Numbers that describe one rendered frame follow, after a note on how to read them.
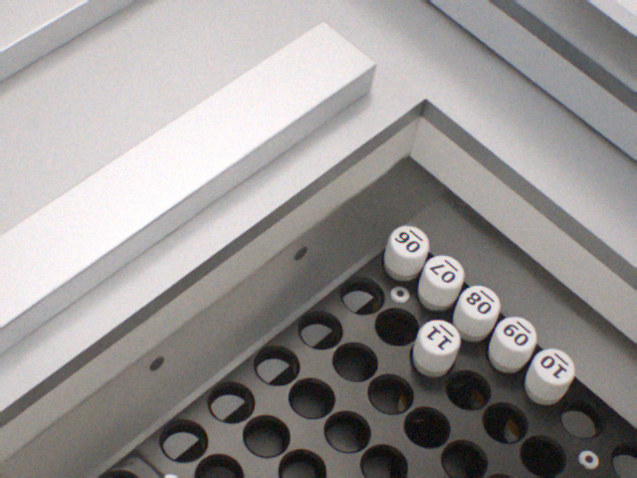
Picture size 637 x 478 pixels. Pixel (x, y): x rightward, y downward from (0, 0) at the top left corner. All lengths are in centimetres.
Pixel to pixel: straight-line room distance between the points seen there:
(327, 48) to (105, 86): 6
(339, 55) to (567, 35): 6
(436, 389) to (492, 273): 11
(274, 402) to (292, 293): 8
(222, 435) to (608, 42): 15
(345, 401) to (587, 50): 12
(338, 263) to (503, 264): 6
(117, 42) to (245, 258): 8
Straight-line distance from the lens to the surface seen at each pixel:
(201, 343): 46
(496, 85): 43
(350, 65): 41
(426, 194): 52
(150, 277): 37
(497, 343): 42
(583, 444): 42
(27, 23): 41
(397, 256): 43
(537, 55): 42
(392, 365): 42
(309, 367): 41
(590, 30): 40
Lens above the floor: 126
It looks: 55 degrees down
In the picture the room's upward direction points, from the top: 12 degrees clockwise
